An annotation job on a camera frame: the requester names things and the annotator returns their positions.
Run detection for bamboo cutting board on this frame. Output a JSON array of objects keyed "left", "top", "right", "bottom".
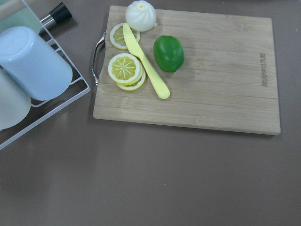
[{"left": 93, "top": 9, "right": 281, "bottom": 135}]

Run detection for mint green cup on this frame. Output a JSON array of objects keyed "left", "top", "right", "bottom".
[{"left": 0, "top": 8, "right": 41, "bottom": 34}]

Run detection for yellow plastic knife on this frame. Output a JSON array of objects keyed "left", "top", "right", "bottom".
[{"left": 123, "top": 23, "right": 170, "bottom": 99}]

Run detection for green lime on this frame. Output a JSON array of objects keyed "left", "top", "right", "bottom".
[{"left": 153, "top": 35, "right": 184, "bottom": 73}]

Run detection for light blue cup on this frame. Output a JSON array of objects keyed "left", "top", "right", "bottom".
[{"left": 0, "top": 26, "right": 73, "bottom": 101}]

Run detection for white wire cup rack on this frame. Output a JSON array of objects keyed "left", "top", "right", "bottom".
[{"left": 0, "top": 0, "right": 90, "bottom": 149}]

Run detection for metal board handle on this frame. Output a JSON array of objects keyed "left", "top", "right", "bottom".
[{"left": 90, "top": 32, "right": 106, "bottom": 85}]

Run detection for white cup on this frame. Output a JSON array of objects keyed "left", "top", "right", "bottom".
[{"left": 0, "top": 69, "right": 31, "bottom": 130}]

